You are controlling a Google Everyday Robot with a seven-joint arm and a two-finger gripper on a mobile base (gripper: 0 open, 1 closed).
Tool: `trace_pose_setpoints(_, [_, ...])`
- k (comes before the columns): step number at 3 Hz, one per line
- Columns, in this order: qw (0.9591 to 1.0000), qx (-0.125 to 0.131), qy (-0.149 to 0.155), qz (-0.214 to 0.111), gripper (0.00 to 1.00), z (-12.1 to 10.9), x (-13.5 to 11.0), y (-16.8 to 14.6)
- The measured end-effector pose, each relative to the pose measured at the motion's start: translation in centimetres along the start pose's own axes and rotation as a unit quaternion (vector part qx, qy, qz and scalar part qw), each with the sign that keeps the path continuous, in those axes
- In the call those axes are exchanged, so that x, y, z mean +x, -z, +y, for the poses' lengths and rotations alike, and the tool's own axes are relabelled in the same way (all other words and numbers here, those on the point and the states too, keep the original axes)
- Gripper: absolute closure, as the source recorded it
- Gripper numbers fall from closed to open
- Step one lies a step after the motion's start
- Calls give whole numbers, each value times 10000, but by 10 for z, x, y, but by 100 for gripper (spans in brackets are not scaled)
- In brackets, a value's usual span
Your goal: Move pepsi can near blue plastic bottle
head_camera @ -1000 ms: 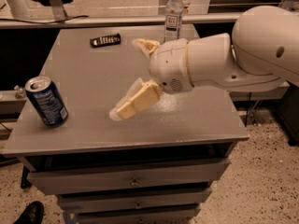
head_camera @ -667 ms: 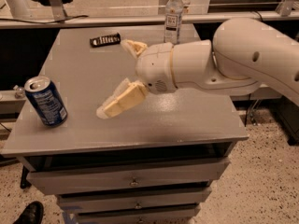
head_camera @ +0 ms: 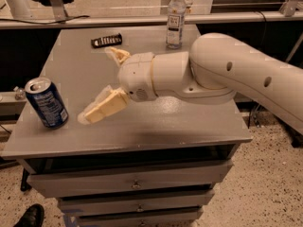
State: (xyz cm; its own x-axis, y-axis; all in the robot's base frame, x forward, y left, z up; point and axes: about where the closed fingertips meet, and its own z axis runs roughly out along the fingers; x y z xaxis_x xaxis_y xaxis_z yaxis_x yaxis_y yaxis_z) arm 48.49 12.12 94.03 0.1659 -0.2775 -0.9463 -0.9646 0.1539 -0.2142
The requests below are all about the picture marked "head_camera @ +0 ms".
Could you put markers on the grey middle drawer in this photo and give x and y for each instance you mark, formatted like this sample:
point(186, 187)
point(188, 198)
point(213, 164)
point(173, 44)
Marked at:
point(137, 203)

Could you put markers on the blue pepsi can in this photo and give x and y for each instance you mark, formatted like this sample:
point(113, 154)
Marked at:
point(46, 100)

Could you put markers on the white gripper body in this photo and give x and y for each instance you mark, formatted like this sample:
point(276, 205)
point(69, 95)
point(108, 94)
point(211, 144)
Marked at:
point(137, 76)

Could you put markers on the grey drawer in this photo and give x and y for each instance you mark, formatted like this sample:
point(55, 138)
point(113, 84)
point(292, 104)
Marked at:
point(143, 219)
point(137, 203)
point(126, 179)

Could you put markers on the white pipe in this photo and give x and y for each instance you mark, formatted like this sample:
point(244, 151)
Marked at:
point(19, 9)

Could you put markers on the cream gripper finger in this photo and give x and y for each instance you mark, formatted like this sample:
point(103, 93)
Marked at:
point(109, 101)
point(117, 55)

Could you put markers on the black shoe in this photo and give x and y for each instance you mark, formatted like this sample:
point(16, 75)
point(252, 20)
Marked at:
point(33, 217)

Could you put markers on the small crumpled clear object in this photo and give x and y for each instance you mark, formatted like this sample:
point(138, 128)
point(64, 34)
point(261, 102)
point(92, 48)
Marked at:
point(20, 93)

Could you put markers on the grey bottom drawer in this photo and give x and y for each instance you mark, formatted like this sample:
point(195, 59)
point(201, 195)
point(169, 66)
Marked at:
point(143, 219)

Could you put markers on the clear plastic water bottle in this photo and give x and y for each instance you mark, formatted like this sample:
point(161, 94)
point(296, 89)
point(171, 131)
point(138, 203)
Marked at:
point(175, 23)

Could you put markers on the grey top drawer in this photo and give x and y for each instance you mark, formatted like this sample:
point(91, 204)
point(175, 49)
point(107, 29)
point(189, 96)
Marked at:
point(126, 179)

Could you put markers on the grey metal rail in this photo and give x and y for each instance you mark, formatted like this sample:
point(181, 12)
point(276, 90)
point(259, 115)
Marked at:
point(161, 20)

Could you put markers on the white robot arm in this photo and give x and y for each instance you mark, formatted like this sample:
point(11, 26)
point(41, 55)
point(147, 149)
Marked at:
point(215, 68)

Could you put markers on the black snack bar wrapper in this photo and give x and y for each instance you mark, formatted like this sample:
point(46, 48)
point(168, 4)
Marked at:
point(107, 41)

